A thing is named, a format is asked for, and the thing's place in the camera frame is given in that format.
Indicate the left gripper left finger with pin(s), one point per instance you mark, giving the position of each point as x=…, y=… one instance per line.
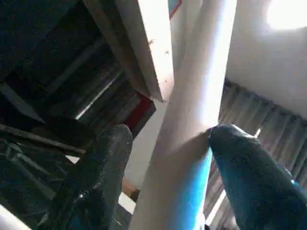
x=103, y=172

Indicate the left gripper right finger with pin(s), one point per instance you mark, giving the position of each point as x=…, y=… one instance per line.
x=251, y=179

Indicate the long dark metal bar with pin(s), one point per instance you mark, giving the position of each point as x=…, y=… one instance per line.
x=48, y=140

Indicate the dark red panel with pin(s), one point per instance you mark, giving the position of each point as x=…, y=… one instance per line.
x=144, y=112

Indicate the white plastic table leg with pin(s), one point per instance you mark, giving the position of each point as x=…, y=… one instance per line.
x=187, y=107

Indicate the black shiny mat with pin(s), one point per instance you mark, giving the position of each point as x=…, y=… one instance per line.
x=28, y=172

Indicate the round bright ceiling lamp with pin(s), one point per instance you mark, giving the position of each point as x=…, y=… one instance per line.
x=287, y=12

